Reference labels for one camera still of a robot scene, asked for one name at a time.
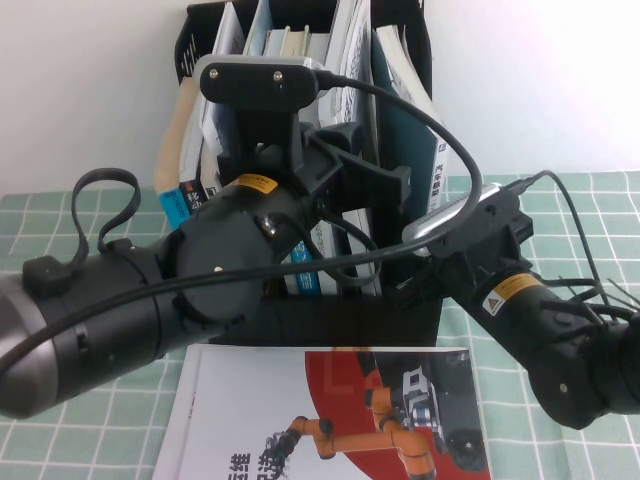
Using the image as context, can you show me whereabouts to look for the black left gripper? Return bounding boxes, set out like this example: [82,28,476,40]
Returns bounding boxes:
[218,112,412,221]

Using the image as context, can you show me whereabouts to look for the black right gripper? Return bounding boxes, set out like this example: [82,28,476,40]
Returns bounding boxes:
[393,249,501,314]

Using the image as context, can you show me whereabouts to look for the white car suspension book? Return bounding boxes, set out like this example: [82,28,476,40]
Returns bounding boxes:
[372,24,451,221]

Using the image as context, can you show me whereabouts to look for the large white printed cover book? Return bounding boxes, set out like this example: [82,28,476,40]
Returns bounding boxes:
[349,0,384,296]

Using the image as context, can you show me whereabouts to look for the large white spine book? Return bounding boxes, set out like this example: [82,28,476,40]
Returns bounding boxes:
[324,0,376,296]

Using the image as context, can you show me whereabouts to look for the black plastic book holder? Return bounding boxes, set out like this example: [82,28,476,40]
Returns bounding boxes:
[174,0,446,349]

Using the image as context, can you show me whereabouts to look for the cyan spine white lettering book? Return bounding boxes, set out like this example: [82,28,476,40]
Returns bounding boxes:
[279,24,325,300]

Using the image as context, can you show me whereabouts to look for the white spine black cover book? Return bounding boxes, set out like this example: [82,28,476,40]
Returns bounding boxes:
[201,142,224,201]

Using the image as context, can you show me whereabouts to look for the light blue thin book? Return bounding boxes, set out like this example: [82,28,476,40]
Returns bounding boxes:
[242,0,275,57]

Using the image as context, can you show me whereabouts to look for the black spine white lettering book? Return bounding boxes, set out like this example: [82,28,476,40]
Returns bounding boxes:
[180,97,207,217]

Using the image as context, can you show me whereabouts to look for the cyan spine book tan pages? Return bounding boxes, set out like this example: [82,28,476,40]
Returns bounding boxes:
[154,78,201,232]

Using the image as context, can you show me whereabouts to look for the green checkered tablecloth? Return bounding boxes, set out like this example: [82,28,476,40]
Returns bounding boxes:
[0,172,640,480]

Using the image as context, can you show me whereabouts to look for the thin white booklet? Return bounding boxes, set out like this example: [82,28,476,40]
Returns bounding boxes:
[199,2,247,156]

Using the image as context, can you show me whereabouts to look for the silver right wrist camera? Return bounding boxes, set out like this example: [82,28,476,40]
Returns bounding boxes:
[401,182,536,261]

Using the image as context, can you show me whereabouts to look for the thin black left gripper cable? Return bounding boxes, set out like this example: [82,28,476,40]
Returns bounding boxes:
[317,202,384,291]

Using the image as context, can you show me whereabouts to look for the thick black left camera cable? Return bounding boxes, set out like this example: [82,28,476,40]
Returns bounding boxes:
[0,69,484,374]

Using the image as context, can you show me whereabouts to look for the thin black right camera cable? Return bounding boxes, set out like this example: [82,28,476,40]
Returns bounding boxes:
[502,169,621,326]

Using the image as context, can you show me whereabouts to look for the flat black cable loop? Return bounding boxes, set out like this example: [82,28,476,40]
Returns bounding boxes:
[71,168,142,261]

